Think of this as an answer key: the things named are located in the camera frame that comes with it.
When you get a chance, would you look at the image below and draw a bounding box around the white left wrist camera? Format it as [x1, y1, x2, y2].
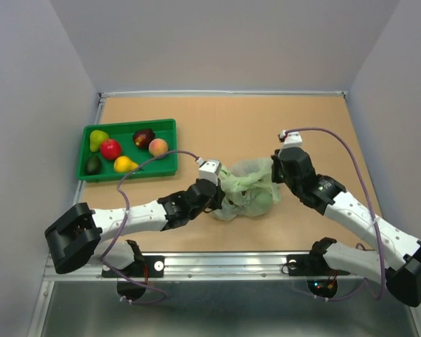
[197, 158, 222, 186]

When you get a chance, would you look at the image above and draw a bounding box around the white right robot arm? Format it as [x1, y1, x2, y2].
[272, 147, 421, 308]

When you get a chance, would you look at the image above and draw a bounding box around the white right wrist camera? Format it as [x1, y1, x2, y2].
[278, 130, 302, 150]

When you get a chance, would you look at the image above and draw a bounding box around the dark green avocado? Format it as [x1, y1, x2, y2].
[84, 154, 102, 176]

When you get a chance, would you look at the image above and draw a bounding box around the green yellow pear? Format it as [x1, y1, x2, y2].
[89, 130, 109, 153]

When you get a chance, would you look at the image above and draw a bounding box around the peach fruit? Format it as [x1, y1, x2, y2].
[148, 138, 169, 157]

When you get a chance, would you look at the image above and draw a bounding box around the dark red apple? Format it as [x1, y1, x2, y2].
[133, 128, 156, 150]

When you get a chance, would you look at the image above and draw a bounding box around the bright red apple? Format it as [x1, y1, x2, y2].
[100, 138, 122, 161]

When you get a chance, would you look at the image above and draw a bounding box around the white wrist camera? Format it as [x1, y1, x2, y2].
[278, 130, 302, 150]
[197, 158, 222, 186]

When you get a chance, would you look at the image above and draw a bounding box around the light green plastic bag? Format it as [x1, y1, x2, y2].
[210, 157, 281, 221]

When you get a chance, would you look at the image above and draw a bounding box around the aluminium mounting rail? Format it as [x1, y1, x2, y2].
[44, 251, 373, 282]

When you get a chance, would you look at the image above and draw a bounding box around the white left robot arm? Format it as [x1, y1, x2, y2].
[44, 179, 225, 277]

